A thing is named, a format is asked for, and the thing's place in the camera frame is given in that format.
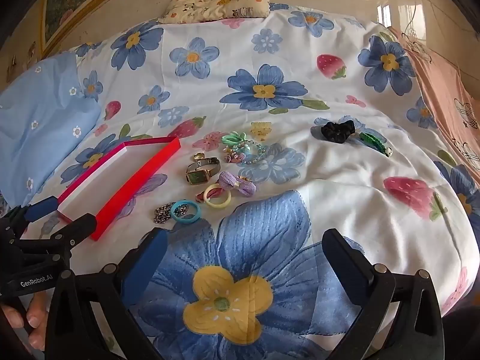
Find blue bead bracelet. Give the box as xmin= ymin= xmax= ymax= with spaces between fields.
xmin=240 ymin=144 xmax=271 ymax=166

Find red shallow box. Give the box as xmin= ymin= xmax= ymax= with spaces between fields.
xmin=56 ymin=137 xmax=181 ymax=241

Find white floral quilt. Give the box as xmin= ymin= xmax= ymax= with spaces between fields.
xmin=0 ymin=2 xmax=480 ymax=360

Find colourful beaded bracelet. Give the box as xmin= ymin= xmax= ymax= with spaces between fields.
xmin=224 ymin=142 xmax=259 ymax=164

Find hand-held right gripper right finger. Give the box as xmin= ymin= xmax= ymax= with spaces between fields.
xmin=322 ymin=228 xmax=445 ymax=360

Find black scrunchie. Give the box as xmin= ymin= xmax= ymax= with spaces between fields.
xmin=320 ymin=119 xmax=356 ymax=144

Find silver chain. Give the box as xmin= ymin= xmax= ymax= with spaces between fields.
xmin=152 ymin=202 xmax=177 ymax=226

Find green hair clip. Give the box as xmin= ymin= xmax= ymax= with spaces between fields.
xmin=359 ymin=129 xmax=394 ymax=158

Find pale yellow ring bangle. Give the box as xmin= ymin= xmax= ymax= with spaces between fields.
xmin=203 ymin=184 xmax=232 ymax=208

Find blue ring bangle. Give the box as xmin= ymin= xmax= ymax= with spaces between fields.
xmin=170 ymin=200 xmax=203 ymax=221

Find panda print pillow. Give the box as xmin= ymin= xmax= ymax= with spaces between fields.
xmin=157 ymin=0 xmax=271 ymax=25

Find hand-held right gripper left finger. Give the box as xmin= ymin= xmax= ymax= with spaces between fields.
xmin=44 ymin=228 xmax=169 ymax=360

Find pink printed blanket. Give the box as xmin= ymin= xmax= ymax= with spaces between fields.
xmin=388 ymin=26 xmax=480 ymax=188

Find pink hair clip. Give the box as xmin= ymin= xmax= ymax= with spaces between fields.
xmin=196 ymin=187 xmax=222 ymax=201

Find purple knitted bow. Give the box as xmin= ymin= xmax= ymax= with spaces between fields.
xmin=218 ymin=171 xmax=257 ymax=197

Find gold watch with green face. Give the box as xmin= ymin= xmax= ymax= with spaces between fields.
xmin=185 ymin=151 xmax=221 ymax=186

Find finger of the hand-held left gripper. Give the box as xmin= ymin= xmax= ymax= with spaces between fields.
xmin=8 ymin=196 xmax=61 ymax=229
xmin=37 ymin=212 xmax=99 ymax=251

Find light blue flowered pillow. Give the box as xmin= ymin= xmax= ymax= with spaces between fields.
xmin=0 ymin=50 xmax=102 ymax=207

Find person's left hand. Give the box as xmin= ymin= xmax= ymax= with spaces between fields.
xmin=0 ymin=295 xmax=50 ymax=345

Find green hair ties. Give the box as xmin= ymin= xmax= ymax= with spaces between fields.
xmin=221 ymin=132 xmax=250 ymax=146

